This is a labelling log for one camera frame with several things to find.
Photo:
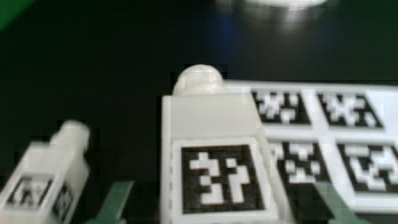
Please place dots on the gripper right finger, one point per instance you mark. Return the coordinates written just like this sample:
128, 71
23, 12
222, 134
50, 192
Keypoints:
320, 207

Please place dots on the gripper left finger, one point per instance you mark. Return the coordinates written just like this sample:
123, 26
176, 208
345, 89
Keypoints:
112, 207

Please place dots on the white table leg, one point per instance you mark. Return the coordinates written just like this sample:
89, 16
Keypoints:
44, 186
215, 180

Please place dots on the white tag sheet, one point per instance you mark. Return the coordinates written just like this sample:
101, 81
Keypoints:
330, 128

